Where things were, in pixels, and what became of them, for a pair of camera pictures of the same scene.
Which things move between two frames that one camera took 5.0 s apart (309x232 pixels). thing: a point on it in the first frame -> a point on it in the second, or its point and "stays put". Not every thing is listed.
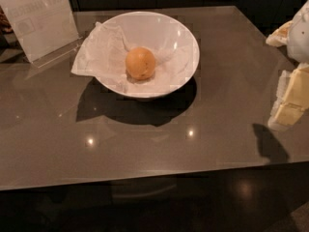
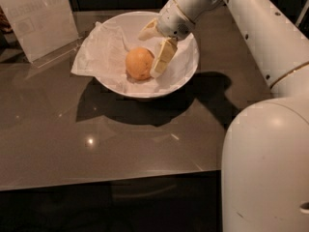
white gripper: (299, 38) -> (174, 23)
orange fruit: (140, 63) stays put
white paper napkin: (103, 56) stays put
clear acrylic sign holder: (42, 19) stays put
